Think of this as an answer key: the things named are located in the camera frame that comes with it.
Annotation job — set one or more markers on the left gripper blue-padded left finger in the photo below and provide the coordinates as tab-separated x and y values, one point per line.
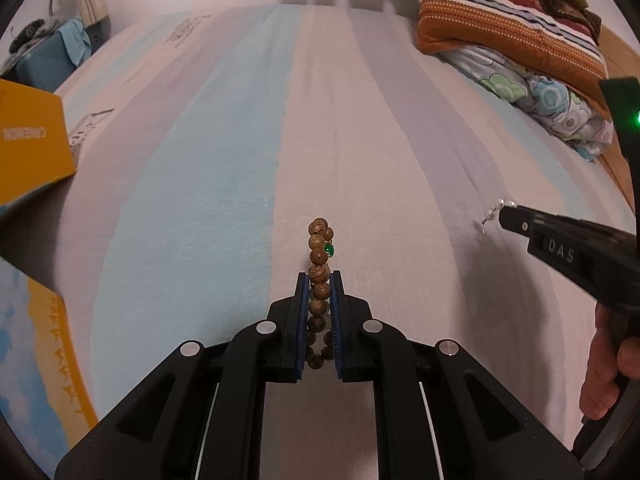
199	413

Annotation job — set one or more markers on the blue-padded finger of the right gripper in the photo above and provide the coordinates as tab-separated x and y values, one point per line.
520	222

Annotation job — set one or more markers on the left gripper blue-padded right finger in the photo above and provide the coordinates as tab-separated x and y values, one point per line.
439	414

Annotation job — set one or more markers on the right hand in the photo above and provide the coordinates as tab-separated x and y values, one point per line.
599	390

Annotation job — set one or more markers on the floral quilt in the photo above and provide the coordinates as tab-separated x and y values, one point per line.
558	109

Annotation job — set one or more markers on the striped orange pillow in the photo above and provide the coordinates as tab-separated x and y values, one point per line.
522	31

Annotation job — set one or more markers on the striped bed mattress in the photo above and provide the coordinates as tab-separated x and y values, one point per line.
208	142

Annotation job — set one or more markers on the teal suitcase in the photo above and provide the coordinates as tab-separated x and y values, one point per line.
44	66

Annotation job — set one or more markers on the light blue cloth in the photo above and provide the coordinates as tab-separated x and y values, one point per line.
76	41

